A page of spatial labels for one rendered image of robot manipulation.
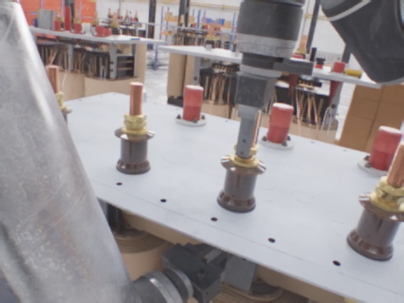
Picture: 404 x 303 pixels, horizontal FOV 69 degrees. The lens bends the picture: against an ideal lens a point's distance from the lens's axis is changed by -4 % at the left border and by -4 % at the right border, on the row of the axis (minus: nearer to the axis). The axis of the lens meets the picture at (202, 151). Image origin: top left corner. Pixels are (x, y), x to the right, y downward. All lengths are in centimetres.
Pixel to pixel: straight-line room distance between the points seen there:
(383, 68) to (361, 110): 487
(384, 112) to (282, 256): 484
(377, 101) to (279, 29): 480
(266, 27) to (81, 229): 40
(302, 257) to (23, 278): 43
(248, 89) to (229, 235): 26
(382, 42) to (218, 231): 39
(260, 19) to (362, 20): 17
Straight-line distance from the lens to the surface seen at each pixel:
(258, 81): 52
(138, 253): 95
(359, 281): 57
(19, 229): 26
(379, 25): 41
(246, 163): 60
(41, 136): 25
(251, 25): 53
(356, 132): 537
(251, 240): 57
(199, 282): 62
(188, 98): 112
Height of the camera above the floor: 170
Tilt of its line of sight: 22 degrees down
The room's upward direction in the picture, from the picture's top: 7 degrees clockwise
